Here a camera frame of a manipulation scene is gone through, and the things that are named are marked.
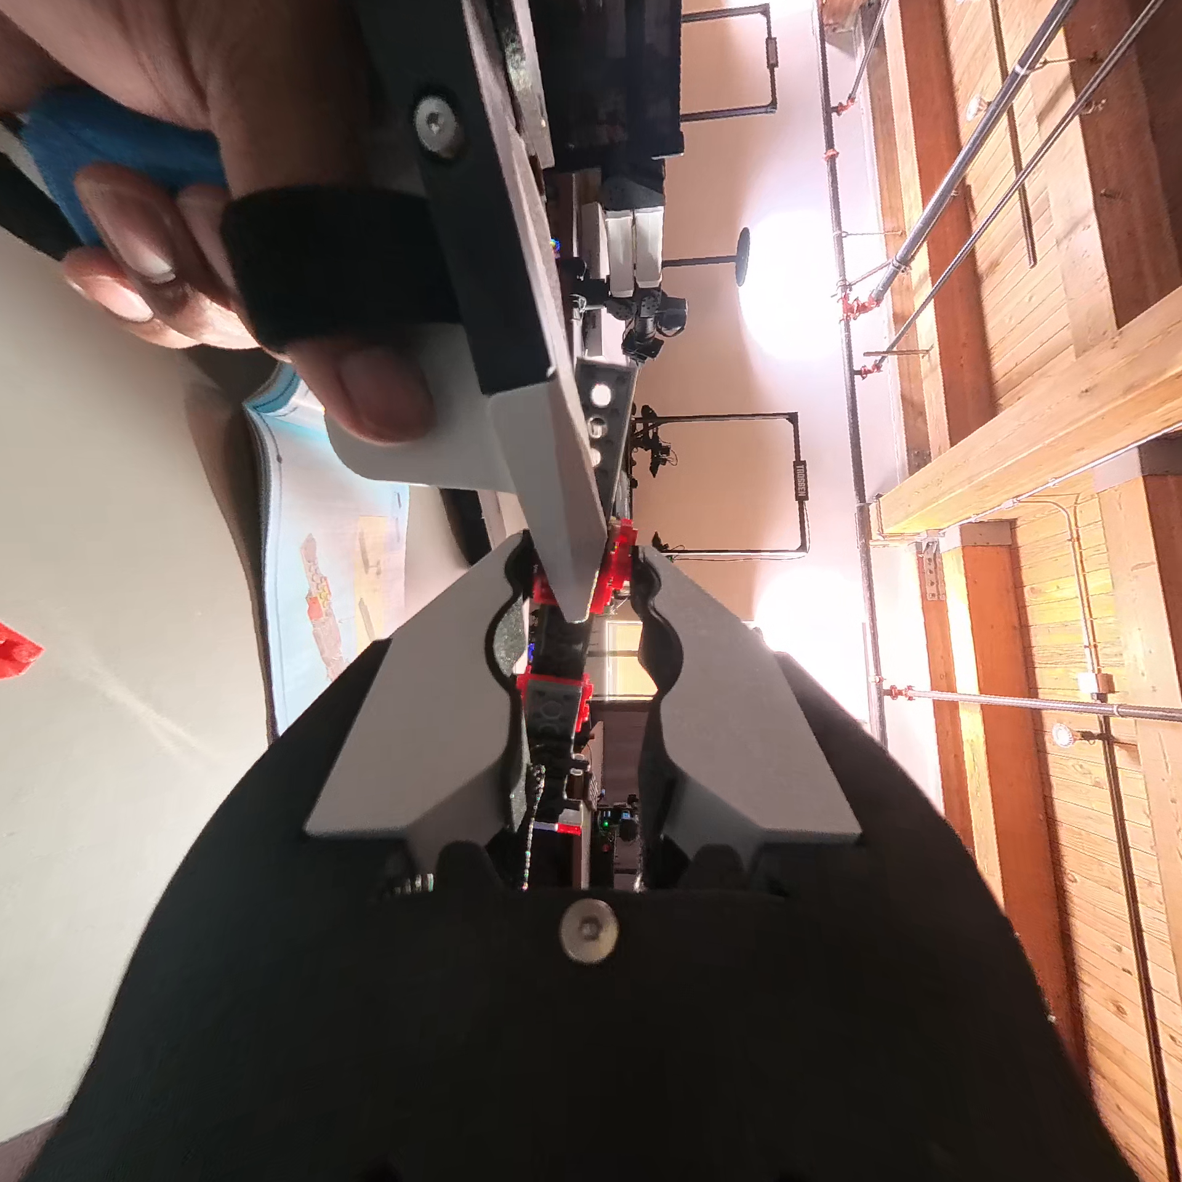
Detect black pipe frame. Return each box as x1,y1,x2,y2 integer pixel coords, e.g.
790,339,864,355
678,3,778,124
638,411,812,561

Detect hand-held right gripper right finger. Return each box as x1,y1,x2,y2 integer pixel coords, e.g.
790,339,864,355
635,547,867,864

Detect metal ceiling pipe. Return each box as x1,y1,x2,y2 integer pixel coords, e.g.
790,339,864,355
863,0,1082,311

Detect black mesh cart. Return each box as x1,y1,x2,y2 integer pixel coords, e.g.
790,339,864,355
531,0,687,174

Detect black camera robot arm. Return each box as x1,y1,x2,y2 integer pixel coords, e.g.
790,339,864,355
566,277,691,363

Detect silver wrapped bundle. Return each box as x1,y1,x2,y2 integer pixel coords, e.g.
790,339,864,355
487,0,557,172

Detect brick instruction booklet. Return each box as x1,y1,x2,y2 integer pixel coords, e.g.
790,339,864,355
242,364,495,733

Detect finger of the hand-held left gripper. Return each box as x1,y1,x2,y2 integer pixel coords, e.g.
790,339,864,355
487,355,612,628

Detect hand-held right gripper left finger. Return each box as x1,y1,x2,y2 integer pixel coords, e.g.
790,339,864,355
303,543,542,864

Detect toy brick model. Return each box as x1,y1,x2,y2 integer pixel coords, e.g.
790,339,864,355
511,360,645,892

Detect person's left hand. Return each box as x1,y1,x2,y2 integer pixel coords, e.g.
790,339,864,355
0,0,438,446

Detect grey desk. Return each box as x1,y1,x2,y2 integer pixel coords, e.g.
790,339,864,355
0,226,394,1182

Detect black floor lamp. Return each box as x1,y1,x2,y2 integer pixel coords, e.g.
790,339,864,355
660,226,752,290

